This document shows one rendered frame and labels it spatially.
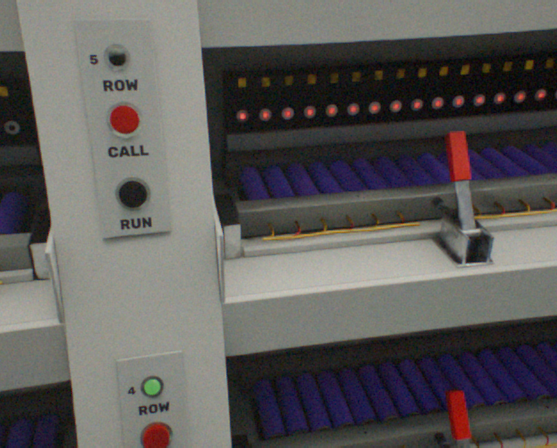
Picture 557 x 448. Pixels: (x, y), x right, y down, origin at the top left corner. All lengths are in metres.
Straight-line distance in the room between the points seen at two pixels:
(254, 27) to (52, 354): 0.23
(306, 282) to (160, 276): 0.10
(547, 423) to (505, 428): 0.04
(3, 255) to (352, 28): 0.27
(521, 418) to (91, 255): 0.39
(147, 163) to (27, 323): 0.12
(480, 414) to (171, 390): 0.29
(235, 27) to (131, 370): 0.22
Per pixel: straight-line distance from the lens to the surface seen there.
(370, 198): 0.47
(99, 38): 0.37
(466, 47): 0.65
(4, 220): 0.48
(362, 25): 0.40
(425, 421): 0.56
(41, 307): 0.41
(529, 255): 0.48
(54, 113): 0.37
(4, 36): 0.39
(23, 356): 0.41
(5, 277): 0.44
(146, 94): 0.37
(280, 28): 0.39
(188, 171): 0.37
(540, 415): 0.60
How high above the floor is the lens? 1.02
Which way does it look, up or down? 12 degrees down
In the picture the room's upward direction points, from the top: 3 degrees counter-clockwise
